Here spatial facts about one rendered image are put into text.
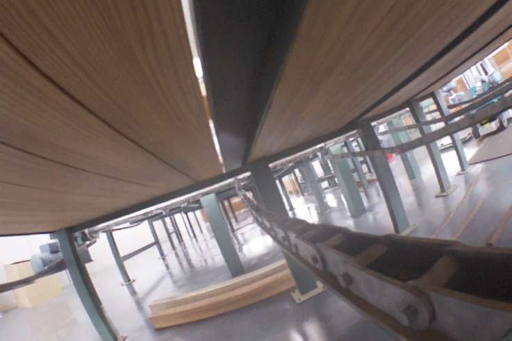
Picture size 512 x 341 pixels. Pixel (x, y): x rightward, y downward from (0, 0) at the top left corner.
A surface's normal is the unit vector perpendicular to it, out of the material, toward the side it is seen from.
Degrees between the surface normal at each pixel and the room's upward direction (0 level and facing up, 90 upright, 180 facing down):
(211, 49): 180
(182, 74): 180
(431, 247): 90
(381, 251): 36
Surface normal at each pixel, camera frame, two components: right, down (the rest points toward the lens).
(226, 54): 0.36, 0.91
